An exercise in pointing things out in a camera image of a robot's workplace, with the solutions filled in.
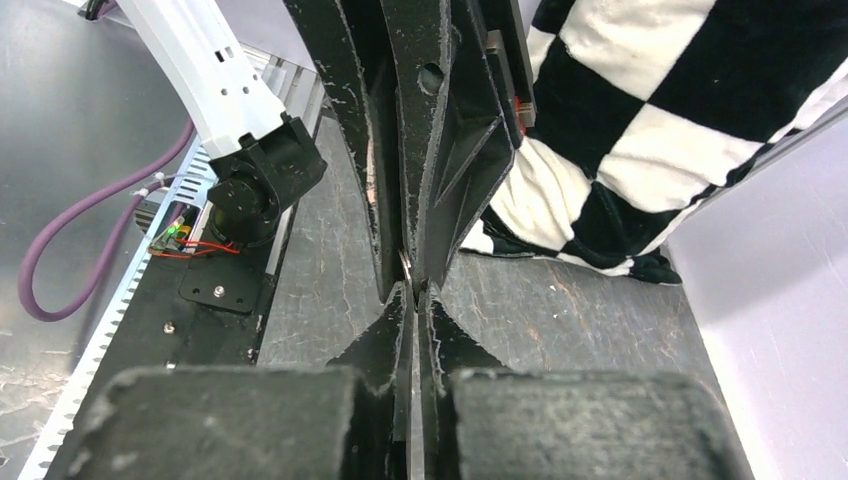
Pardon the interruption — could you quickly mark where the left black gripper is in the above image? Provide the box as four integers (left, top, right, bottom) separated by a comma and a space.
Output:
285, 0, 536, 300

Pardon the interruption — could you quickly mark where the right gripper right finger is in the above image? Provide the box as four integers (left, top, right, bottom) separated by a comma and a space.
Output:
418, 284, 752, 479

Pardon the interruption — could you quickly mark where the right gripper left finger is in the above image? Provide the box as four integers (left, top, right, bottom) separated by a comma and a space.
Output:
62, 283, 412, 479

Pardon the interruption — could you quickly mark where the metal key holder red handle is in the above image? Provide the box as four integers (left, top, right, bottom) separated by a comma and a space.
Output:
399, 251, 412, 284

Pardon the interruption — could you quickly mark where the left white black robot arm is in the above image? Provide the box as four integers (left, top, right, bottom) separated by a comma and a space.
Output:
120, 1, 536, 295

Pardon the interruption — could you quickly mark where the black white checkered cloth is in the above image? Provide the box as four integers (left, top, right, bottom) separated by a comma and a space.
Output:
462, 1, 847, 285

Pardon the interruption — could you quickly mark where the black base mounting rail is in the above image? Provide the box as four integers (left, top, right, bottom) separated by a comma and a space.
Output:
19, 209, 295, 479

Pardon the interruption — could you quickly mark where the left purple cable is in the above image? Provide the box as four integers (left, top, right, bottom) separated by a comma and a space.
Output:
18, 119, 197, 325

